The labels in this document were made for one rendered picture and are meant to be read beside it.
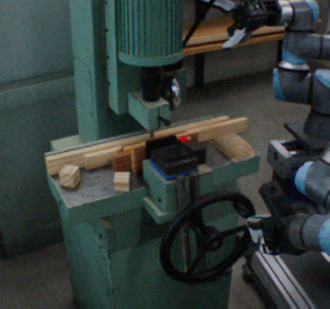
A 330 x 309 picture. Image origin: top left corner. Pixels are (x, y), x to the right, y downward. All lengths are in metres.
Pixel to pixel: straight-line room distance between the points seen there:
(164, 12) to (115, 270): 0.74
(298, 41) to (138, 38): 0.47
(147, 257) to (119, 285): 0.12
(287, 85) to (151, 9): 0.69
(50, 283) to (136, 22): 1.46
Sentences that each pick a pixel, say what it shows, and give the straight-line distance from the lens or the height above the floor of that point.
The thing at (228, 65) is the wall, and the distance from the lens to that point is 4.61.
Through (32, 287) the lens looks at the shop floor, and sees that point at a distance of 2.37.
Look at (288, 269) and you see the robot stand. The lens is 2.13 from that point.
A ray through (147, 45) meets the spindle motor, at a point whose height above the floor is 1.26.
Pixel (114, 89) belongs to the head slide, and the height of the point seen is 1.08.
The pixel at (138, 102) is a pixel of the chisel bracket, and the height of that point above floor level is 1.06.
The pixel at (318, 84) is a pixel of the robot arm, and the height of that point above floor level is 1.02.
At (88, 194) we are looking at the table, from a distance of 1.31.
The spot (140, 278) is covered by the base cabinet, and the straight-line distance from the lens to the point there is 1.52.
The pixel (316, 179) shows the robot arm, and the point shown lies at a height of 1.06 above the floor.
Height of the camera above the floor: 1.62
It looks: 28 degrees down
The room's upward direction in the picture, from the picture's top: straight up
